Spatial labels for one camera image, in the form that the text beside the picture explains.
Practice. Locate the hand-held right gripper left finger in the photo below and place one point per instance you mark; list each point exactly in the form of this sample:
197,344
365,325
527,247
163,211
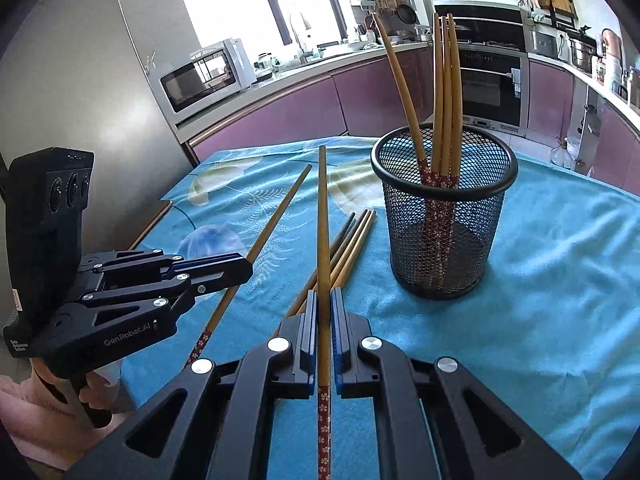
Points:
310,350

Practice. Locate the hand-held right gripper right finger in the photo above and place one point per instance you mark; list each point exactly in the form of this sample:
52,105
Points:
339,350

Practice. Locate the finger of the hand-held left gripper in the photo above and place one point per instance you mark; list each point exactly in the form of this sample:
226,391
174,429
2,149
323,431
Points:
225,277
210,261

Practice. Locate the black mesh utensil holder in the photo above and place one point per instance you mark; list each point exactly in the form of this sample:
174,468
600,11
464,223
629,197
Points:
475,240

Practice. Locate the person's left forearm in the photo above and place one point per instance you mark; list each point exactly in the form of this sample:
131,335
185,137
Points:
35,410

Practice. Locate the person's left hand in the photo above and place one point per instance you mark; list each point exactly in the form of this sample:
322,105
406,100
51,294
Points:
102,387

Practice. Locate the silver refrigerator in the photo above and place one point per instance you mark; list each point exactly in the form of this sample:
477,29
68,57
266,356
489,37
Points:
100,85

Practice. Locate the pink base cabinet run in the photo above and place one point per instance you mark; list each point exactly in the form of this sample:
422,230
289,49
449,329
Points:
610,130
300,110

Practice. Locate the white microwave oven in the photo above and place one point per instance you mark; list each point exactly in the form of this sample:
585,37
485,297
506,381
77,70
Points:
205,77

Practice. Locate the blue floral tablecloth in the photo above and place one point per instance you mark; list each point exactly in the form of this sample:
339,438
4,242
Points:
550,260

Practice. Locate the kitchen window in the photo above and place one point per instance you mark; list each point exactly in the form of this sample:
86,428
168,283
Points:
225,0

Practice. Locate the clear plastic water bottle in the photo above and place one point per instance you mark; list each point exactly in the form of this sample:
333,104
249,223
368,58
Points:
565,155

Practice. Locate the black built-in oven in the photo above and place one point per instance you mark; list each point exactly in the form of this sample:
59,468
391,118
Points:
487,90

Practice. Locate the black frying pan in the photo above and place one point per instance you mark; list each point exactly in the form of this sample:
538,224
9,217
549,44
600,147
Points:
407,14

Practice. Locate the black integrated range hood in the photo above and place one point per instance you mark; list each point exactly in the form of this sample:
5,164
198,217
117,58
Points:
490,25

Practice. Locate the white plastic jug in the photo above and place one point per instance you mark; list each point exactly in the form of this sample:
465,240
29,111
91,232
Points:
606,75

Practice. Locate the stainless steel stock pot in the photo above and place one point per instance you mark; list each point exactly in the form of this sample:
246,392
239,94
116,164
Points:
584,55

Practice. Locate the pink thermos kettle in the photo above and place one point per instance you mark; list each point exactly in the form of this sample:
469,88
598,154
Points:
611,42

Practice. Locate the black wall rack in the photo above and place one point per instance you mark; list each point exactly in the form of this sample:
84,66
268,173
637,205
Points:
560,15

